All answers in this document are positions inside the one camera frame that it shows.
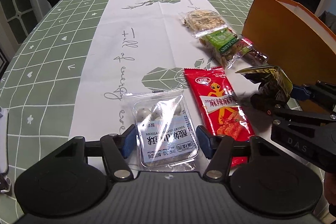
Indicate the clear packet of nut brittle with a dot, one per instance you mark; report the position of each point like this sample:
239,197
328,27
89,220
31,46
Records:
202,19

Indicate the black and gold snack packet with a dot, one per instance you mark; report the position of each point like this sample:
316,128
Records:
275,79

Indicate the orange cardboard box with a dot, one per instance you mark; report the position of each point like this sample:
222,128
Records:
275,37

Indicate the white deer print table runner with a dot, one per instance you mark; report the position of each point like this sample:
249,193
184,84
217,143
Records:
131,29

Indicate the green checked tablecloth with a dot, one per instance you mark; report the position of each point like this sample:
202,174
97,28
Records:
52,56

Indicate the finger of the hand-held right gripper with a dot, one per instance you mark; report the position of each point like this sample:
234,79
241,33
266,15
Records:
265,103
302,92

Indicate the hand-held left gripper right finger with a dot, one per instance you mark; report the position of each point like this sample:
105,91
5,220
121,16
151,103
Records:
203,140

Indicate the green label snack packet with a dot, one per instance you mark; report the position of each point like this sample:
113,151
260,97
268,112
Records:
223,40

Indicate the grey phone stand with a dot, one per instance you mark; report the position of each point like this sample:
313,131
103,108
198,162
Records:
4,140

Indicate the clear packet of white balls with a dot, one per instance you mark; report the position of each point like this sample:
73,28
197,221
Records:
162,134

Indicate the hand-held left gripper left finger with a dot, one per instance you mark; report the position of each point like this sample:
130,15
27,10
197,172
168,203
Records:
128,140

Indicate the small red snack packet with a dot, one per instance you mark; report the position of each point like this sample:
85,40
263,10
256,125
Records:
256,54

